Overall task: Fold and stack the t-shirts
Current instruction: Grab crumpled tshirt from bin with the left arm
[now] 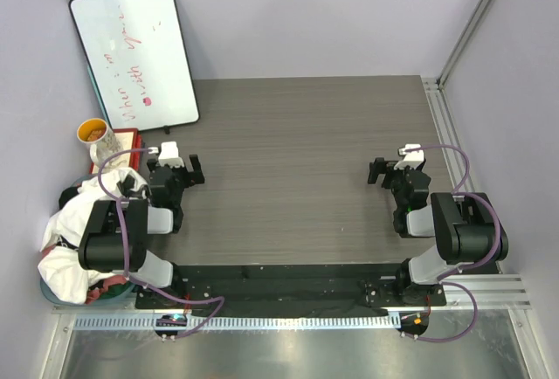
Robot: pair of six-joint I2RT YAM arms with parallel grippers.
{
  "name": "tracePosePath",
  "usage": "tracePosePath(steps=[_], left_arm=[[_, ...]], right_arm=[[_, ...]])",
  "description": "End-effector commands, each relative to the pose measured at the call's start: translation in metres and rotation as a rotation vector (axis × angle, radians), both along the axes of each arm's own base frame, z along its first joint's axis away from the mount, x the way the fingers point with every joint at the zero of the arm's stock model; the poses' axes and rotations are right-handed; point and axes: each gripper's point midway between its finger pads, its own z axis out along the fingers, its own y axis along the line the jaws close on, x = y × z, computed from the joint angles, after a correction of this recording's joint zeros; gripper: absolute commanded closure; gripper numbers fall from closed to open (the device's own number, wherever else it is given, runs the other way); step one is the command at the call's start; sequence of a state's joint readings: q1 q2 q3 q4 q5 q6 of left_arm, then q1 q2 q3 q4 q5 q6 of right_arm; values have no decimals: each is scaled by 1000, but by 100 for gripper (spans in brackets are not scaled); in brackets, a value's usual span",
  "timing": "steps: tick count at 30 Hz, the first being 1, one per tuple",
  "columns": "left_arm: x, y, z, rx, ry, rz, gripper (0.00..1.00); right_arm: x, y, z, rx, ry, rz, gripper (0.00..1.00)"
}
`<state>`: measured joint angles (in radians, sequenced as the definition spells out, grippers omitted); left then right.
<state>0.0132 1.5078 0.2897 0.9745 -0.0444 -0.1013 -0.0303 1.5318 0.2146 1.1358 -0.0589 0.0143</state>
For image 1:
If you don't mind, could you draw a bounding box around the white robot-print t-shirt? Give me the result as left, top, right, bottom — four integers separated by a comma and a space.
38, 168, 148, 305

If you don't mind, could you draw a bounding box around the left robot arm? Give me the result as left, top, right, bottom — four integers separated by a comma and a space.
78, 154, 205, 289

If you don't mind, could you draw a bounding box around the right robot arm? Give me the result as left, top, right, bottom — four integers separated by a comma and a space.
368, 157, 509, 304

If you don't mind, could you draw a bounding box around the yellow-lined floral mug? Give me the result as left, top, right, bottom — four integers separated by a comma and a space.
77, 118, 122, 166

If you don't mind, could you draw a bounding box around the teal laundry basket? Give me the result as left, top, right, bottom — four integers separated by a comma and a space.
38, 176, 134, 307

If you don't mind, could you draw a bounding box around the black floral-print t-shirt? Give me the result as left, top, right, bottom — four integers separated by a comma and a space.
59, 186, 79, 210

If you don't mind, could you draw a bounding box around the pink t-shirt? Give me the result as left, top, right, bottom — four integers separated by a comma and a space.
86, 275, 128, 305

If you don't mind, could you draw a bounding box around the white dry-erase board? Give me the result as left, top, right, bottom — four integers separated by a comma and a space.
69, 0, 199, 131

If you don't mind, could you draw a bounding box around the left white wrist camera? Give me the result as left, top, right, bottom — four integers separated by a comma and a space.
148, 141, 184, 168

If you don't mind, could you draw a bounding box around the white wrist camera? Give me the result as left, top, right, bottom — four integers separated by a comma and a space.
148, 141, 184, 168
395, 144, 424, 170

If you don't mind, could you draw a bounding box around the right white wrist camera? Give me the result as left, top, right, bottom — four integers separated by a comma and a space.
395, 144, 424, 170

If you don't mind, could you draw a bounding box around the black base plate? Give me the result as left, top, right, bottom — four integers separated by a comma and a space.
135, 263, 447, 310

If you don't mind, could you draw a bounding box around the right aluminium frame rail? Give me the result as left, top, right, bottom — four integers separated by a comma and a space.
422, 78, 531, 310

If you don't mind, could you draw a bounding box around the slotted cable duct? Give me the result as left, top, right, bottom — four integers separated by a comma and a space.
73, 313, 401, 332

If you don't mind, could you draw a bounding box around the right corner aluminium post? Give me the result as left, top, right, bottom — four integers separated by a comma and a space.
438, 0, 495, 89

